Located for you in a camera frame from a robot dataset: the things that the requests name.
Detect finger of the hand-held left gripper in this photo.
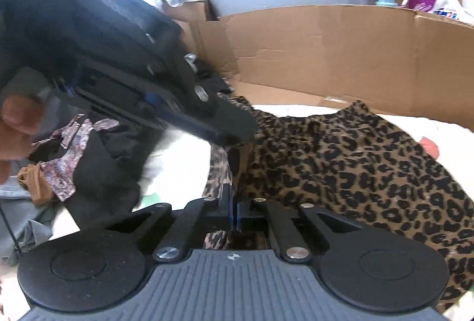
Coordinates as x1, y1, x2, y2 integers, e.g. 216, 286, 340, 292
52, 58, 257, 148

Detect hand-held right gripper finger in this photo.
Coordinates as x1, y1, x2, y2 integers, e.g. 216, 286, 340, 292
235, 197, 363, 263
107, 184, 235, 263

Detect leopard print garment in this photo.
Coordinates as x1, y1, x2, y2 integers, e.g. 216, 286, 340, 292
202, 97, 474, 315

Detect person's left hand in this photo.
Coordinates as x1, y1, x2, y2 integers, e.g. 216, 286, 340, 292
0, 94, 44, 185

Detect white printed blanket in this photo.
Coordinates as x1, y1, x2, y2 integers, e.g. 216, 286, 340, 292
0, 102, 474, 321

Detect brown cardboard sheet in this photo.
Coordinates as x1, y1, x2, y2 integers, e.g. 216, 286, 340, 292
163, 1, 474, 131

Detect purple patterned garment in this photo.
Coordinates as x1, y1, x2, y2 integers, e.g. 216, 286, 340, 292
31, 114, 120, 202

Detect brown garment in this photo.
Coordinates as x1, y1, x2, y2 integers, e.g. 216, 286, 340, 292
17, 163, 57, 206

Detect light grey cloth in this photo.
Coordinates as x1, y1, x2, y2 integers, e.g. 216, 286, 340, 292
0, 173, 66, 268

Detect purple packet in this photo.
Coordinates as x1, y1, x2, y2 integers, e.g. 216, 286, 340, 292
402, 0, 438, 13

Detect white printed plastic packet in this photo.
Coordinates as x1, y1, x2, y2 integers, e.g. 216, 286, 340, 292
433, 0, 474, 26

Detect thin black cable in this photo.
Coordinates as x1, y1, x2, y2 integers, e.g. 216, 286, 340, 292
0, 203, 23, 262

